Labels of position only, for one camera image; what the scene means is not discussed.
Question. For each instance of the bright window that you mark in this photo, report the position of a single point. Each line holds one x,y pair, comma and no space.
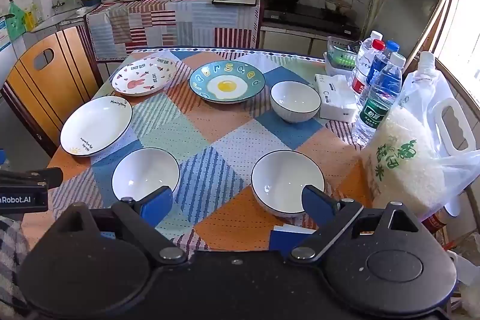
467,5

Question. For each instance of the wooden cabinet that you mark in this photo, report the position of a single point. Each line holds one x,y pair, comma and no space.
45,87

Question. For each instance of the white bowl with dark rim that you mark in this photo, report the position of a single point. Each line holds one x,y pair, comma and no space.
144,172
287,181
295,98

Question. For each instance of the cream paper package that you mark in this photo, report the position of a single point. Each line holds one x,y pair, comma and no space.
405,158

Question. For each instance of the water bottle with red cap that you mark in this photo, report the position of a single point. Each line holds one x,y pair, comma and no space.
360,82

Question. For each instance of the green item in basket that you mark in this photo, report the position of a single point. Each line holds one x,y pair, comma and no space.
343,57

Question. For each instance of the striped patchwork counter cloth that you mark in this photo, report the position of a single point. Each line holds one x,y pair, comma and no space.
195,24

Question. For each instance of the water bottle with green label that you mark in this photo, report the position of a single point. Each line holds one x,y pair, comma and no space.
377,110

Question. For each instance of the blue box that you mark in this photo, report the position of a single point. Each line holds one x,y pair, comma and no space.
290,237

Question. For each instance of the black gas stove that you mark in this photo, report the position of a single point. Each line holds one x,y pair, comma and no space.
311,20

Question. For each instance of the teal plate with egg print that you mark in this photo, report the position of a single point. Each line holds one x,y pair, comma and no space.
227,82

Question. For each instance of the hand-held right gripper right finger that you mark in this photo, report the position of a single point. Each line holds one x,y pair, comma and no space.
317,205

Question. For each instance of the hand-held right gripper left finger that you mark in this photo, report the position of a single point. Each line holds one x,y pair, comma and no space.
157,203

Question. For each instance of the clear water bottle white cap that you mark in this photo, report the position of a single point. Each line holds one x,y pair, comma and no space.
365,50

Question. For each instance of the small pot with lid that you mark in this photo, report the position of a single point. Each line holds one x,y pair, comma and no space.
337,4

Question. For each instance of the dark checked cloth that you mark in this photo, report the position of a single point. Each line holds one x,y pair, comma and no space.
11,248

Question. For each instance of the white tissue pack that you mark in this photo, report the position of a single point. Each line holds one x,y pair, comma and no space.
335,98

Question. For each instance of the water bottle with blue cap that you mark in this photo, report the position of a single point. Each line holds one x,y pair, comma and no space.
378,67

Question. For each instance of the green dish soap bottle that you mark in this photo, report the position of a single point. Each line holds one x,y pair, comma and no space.
15,20

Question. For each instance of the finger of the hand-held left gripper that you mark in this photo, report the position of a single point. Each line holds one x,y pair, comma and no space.
33,177

